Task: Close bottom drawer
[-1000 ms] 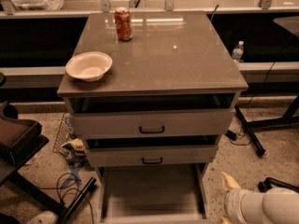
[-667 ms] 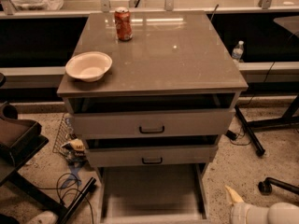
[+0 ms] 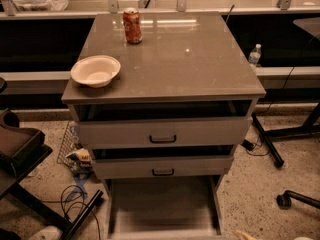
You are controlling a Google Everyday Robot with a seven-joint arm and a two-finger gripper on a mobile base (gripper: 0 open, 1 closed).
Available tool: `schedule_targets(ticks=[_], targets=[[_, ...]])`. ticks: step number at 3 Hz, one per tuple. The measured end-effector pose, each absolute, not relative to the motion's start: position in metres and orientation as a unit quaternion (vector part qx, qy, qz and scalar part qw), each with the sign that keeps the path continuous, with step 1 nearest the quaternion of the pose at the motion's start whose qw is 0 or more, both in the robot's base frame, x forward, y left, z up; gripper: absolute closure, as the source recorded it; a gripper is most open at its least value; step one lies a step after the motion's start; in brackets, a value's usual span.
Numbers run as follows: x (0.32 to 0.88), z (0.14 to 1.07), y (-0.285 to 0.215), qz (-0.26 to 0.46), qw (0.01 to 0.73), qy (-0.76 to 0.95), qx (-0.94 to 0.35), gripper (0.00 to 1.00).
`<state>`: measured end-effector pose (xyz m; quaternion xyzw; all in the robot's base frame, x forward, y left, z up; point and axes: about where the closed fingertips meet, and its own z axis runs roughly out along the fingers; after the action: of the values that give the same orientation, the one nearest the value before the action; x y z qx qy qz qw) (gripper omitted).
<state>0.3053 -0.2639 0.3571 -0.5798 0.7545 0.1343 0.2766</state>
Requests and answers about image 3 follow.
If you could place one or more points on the grey drawer cabinet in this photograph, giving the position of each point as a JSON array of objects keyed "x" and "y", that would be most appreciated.
[{"x": 188, "y": 66}]

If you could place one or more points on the black office chair base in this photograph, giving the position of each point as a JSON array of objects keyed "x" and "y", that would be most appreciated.
[{"x": 284, "y": 200}]

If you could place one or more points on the clear plastic water bottle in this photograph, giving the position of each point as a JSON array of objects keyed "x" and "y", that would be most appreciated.
[{"x": 255, "y": 55}]

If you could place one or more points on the drawer with black handle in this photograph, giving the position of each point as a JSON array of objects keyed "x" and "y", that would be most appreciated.
[
  {"x": 162, "y": 167},
  {"x": 162, "y": 133},
  {"x": 164, "y": 208}
]

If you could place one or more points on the white paper bowl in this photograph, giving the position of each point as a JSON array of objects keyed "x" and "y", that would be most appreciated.
[{"x": 95, "y": 71}]

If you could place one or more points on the dark tray on stand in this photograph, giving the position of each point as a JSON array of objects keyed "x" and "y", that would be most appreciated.
[{"x": 21, "y": 151}]

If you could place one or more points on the orange soda can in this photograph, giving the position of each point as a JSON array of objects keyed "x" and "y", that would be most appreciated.
[{"x": 131, "y": 22}]

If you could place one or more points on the wire mesh basket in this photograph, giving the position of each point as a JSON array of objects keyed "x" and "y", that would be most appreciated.
[{"x": 70, "y": 143}]

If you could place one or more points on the black table leg frame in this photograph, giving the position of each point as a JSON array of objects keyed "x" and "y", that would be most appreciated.
[{"x": 308, "y": 128}]

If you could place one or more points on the black stand foot bar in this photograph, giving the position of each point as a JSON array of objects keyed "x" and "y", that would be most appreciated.
[{"x": 68, "y": 228}]

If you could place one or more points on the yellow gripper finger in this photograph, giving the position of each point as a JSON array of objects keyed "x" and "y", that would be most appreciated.
[{"x": 243, "y": 235}]

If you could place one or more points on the crumpled snack bag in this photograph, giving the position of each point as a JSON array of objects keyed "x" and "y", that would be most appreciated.
[{"x": 79, "y": 161}]

